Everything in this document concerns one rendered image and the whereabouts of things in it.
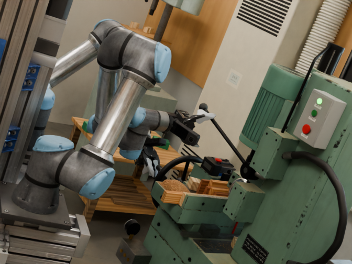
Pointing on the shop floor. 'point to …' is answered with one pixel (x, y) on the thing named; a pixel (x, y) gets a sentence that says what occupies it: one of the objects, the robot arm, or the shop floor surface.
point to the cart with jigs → (169, 155)
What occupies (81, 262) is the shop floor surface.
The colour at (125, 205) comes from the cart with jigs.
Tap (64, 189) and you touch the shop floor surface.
